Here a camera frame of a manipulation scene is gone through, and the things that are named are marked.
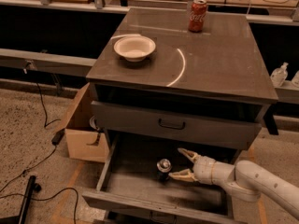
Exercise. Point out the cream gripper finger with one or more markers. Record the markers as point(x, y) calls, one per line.
point(190, 155)
point(185, 175)

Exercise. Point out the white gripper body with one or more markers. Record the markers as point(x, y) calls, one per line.
point(204, 169)

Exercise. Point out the blue pepsi can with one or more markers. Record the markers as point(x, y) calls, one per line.
point(164, 167)

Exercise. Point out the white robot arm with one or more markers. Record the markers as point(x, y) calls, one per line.
point(244, 180)

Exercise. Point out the grey top drawer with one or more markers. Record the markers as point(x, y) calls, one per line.
point(175, 126)

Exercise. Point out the open grey middle drawer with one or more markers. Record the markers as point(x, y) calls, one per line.
point(129, 184)

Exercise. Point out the grey drawer cabinet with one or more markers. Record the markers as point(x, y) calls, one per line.
point(218, 73)

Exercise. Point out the red coca-cola can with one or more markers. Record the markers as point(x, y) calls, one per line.
point(197, 15)

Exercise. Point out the cardboard box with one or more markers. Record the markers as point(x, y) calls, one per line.
point(83, 141)

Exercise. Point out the clear sanitizer bottle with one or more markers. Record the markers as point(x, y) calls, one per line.
point(279, 75)

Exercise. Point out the white paper bowl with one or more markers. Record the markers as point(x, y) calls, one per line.
point(134, 48)

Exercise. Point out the black power adapter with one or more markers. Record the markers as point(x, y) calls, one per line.
point(57, 138)

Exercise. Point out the black stand base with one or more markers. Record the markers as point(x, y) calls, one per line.
point(32, 187)

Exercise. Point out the grey metal rail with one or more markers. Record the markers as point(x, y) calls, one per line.
point(46, 62)

